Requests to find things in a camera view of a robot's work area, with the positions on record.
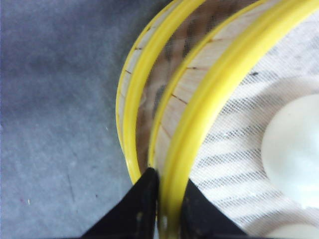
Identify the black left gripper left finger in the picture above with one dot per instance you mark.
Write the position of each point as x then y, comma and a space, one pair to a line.
134, 216

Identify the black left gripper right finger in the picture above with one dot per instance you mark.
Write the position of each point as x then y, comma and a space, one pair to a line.
200, 219

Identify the white bun back right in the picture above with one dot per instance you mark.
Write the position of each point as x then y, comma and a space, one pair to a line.
290, 150

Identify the front bamboo steamer basket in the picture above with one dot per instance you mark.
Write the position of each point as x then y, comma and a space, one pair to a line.
175, 41

